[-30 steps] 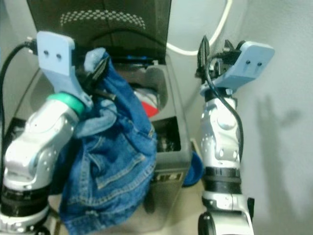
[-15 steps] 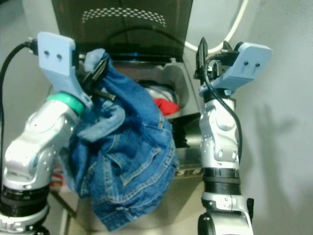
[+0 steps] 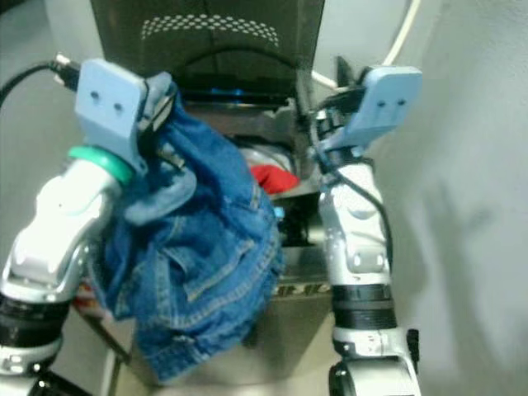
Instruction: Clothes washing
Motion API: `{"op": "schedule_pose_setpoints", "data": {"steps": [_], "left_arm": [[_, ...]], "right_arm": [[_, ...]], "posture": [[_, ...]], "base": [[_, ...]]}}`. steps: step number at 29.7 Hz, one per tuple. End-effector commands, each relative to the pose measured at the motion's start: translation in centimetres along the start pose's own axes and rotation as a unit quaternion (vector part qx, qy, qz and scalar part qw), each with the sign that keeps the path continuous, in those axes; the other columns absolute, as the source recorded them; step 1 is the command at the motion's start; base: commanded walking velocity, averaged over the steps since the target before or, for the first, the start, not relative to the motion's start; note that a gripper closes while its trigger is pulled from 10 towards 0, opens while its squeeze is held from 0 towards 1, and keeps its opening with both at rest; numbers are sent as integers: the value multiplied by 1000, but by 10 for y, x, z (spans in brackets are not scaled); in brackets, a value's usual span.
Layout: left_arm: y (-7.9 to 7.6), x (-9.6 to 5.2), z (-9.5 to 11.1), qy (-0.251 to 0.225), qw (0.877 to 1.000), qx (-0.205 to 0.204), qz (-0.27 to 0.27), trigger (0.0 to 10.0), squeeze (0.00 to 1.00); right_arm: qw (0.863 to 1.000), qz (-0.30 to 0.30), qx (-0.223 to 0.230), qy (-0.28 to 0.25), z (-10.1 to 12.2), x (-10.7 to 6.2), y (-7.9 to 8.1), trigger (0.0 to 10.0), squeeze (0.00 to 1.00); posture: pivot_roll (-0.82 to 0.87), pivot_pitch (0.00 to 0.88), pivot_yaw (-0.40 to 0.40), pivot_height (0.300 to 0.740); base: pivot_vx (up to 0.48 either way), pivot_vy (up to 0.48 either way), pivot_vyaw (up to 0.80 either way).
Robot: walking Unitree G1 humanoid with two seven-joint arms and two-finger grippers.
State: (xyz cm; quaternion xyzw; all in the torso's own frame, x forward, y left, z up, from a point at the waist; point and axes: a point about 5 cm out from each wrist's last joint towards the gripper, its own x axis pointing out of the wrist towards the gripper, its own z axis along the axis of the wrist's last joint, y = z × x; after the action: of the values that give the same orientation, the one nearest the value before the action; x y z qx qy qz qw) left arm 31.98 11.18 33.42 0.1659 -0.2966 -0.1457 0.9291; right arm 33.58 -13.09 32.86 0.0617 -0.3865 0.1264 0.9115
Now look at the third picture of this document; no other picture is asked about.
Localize blue denim jeans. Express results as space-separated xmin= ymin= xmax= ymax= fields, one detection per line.
xmin=87 ymin=72 xmax=286 ymax=383

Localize light blue right wrist camera mount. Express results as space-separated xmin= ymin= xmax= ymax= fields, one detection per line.
xmin=342 ymin=65 xmax=424 ymax=150

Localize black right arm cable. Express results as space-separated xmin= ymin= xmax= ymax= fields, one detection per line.
xmin=322 ymin=107 xmax=395 ymax=269

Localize white hose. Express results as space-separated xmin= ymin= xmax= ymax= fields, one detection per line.
xmin=311 ymin=0 xmax=423 ymax=89

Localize light blue left wrist camera mount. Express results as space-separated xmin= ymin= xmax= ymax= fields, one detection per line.
xmin=73 ymin=58 xmax=154 ymax=175

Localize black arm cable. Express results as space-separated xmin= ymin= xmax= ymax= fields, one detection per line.
xmin=322 ymin=107 xmax=395 ymax=269
xmin=0 ymin=55 xmax=81 ymax=106

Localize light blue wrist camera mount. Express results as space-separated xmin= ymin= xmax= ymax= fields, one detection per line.
xmin=342 ymin=65 xmax=424 ymax=150
xmin=73 ymin=58 xmax=154 ymax=175

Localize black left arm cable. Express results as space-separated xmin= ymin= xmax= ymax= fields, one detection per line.
xmin=0 ymin=55 xmax=81 ymax=106

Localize dark tinted washer lid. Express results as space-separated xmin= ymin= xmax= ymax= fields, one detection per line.
xmin=91 ymin=0 xmax=326 ymax=97

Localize red garment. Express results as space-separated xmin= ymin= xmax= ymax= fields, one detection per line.
xmin=249 ymin=163 xmax=300 ymax=196

